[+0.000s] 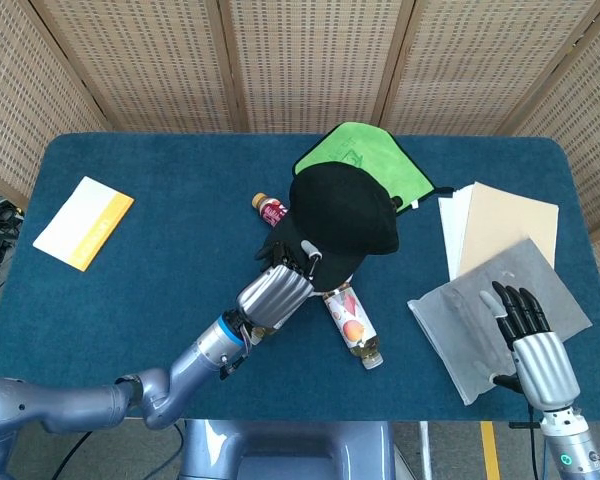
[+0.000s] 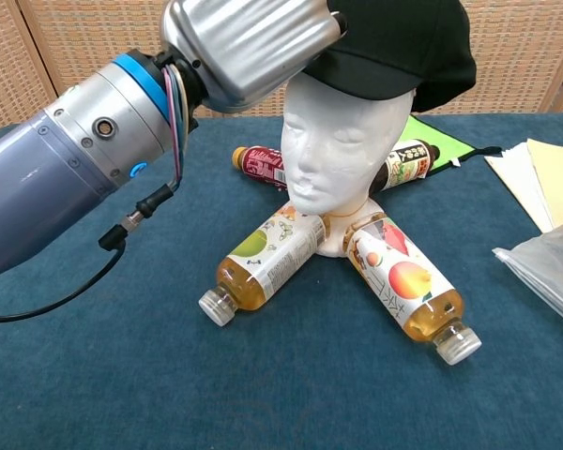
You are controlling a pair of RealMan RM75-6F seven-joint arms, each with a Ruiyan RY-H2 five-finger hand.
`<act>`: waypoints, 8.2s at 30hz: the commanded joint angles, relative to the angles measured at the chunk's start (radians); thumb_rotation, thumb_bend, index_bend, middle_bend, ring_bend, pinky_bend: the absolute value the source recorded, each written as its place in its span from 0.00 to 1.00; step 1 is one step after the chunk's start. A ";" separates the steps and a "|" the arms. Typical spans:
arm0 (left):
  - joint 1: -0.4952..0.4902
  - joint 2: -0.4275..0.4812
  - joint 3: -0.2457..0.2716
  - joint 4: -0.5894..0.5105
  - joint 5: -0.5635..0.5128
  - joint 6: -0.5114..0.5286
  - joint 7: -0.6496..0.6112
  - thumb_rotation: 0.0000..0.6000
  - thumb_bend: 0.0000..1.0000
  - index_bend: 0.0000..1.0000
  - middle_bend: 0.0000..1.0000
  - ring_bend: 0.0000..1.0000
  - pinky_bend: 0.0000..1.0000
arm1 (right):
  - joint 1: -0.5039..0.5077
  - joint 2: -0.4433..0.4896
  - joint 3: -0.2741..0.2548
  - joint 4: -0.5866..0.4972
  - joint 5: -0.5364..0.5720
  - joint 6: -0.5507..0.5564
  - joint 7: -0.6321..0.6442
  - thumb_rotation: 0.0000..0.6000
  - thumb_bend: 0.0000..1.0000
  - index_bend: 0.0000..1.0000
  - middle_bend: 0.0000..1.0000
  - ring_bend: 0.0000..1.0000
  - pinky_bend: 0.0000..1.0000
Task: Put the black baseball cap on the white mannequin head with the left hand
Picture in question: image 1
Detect woven folding screen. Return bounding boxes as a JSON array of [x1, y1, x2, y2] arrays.
[[0, 0, 600, 241]]

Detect blue-grey robot torso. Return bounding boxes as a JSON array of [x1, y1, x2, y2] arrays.
[[179, 418, 396, 480]]

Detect black floor cables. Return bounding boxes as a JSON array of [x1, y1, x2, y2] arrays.
[[0, 199, 26, 276]]

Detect grey zip bag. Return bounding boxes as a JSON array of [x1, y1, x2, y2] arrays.
[[407, 237, 594, 406]]

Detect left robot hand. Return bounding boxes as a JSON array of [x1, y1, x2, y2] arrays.
[[236, 239, 324, 332]]

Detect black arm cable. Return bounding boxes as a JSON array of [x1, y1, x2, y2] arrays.
[[54, 349, 249, 480], [526, 407, 540, 480]]

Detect white table leg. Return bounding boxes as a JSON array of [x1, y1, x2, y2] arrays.
[[418, 421, 432, 480]]

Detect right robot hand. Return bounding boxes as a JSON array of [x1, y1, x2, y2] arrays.
[[479, 280, 581, 414]]

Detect green microfibre cloth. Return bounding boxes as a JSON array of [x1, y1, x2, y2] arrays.
[[293, 121, 455, 216]]

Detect white yellow envelope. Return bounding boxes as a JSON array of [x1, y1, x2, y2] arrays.
[[32, 175, 135, 273]]

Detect white paper sheets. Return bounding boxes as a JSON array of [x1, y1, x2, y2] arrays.
[[437, 183, 476, 281]]

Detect tea bottle green apple label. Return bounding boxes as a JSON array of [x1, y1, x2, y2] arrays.
[[252, 319, 286, 344]]

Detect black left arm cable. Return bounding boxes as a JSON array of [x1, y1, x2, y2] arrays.
[[54, 349, 249, 480]]

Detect red label drink bottle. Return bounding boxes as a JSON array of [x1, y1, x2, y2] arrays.
[[251, 192, 289, 229]]

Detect cream paper sheet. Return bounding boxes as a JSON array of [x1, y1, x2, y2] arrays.
[[458, 181, 560, 279]]

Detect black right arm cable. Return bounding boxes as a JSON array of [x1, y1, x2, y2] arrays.
[[526, 407, 540, 480]]

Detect tea bottle peach label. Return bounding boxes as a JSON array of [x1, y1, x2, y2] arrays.
[[322, 282, 384, 371]]

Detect coloured wrist wire bundle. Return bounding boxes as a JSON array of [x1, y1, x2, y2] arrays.
[[239, 322, 264, 352]]

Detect black baseball cap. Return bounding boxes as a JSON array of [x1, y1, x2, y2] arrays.
[[257, 160, 401, 294]]

